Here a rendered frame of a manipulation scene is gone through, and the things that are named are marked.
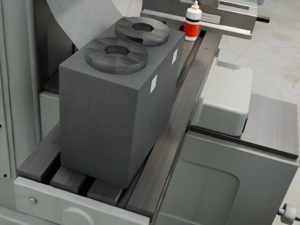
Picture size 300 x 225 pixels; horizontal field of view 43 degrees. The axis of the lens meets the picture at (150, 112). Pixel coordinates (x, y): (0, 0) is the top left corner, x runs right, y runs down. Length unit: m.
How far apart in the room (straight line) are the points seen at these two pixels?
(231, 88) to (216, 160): 0.22
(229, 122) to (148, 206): 0.53
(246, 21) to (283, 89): 1.81
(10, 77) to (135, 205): 0.70
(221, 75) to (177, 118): 0.46
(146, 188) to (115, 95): 0.18
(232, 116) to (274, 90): 1.88
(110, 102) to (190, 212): 0.85
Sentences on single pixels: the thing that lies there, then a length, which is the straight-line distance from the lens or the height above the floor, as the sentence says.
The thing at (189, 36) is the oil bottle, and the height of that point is 0.93.
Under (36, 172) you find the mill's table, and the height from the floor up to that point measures 0.91.
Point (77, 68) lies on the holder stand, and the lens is 0.53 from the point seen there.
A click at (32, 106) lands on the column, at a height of 0.65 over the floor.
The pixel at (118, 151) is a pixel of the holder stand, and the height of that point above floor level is 0.99.
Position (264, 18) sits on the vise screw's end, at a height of 0.96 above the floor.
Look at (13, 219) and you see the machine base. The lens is 1.52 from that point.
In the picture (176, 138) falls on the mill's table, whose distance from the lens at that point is 0.73.
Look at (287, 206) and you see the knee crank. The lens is 1.25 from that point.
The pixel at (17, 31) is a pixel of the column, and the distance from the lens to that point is 1.11.
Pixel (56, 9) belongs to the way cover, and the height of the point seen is 0.97.
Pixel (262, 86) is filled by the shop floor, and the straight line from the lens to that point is 2.93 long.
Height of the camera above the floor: 1.36
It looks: 35 degrees down
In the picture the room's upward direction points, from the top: 8 degrees clockwise
